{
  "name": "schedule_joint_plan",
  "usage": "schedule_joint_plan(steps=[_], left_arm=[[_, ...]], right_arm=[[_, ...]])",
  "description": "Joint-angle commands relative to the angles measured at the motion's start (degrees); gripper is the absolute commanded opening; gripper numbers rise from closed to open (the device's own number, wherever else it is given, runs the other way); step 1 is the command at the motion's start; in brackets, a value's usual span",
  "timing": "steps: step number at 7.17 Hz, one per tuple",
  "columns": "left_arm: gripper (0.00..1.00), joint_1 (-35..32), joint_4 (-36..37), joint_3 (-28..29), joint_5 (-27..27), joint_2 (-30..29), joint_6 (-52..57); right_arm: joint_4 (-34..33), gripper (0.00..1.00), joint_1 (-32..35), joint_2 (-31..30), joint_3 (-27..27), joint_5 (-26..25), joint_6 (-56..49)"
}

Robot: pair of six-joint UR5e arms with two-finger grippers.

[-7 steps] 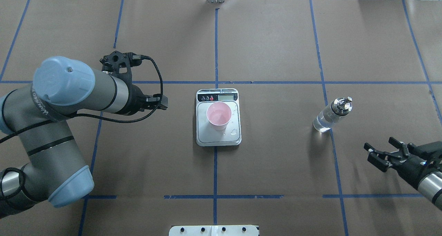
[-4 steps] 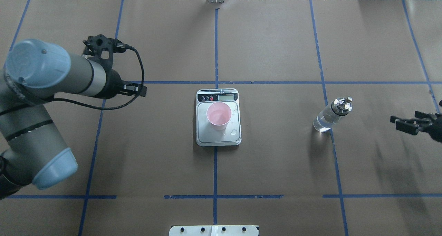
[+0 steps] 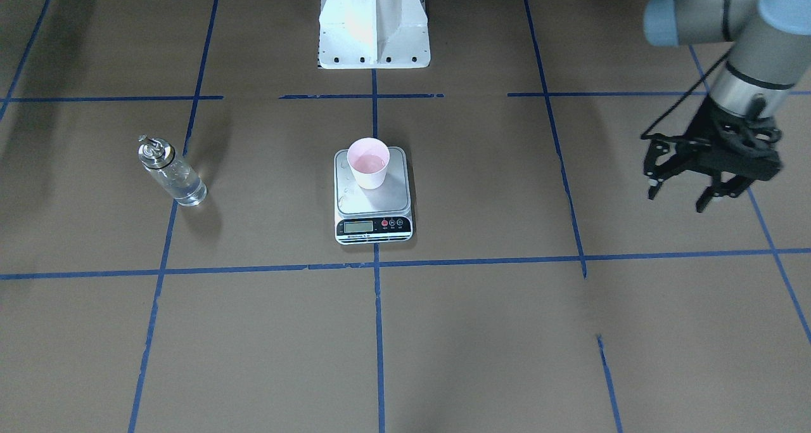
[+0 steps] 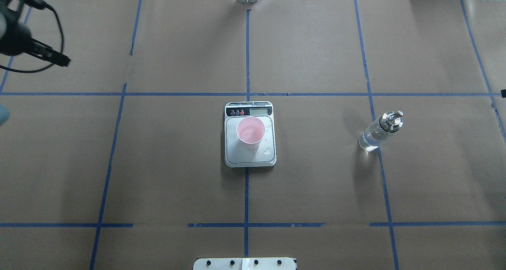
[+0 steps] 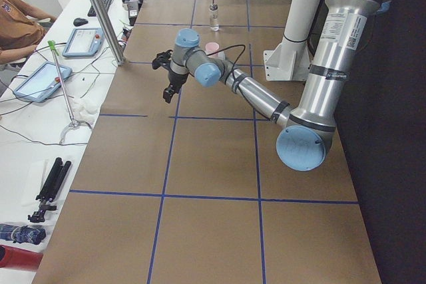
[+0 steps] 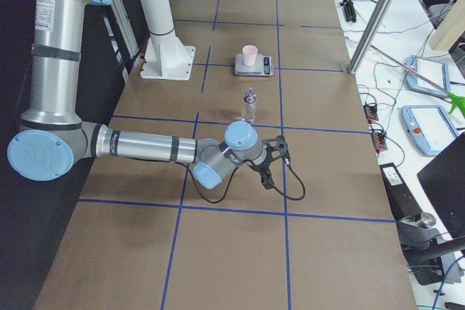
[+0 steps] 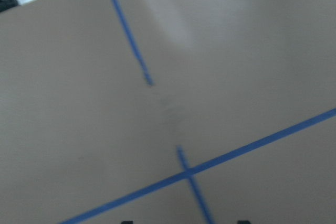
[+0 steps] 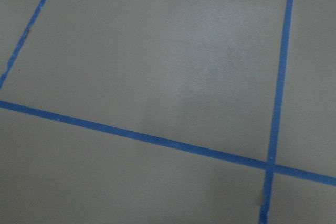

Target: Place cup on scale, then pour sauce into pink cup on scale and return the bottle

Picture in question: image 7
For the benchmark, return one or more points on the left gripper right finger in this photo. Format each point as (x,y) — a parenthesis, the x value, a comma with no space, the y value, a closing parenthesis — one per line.
(243,222)

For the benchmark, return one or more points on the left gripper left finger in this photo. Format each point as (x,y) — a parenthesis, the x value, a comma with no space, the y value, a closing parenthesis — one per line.
(127,222)

